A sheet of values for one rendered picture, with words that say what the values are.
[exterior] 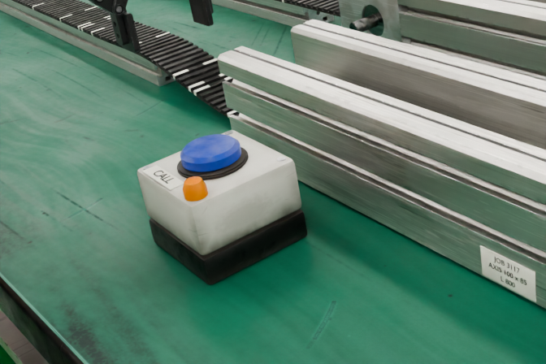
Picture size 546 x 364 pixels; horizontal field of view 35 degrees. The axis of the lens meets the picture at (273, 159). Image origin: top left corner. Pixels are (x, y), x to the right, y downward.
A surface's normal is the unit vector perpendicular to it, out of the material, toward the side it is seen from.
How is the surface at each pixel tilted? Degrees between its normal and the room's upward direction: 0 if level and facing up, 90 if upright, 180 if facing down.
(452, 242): 90
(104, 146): 0
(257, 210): 90
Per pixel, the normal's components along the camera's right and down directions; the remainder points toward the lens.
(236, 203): 0.56, 0.28
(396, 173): -0.82, 0.37
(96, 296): -0.16, -0.89
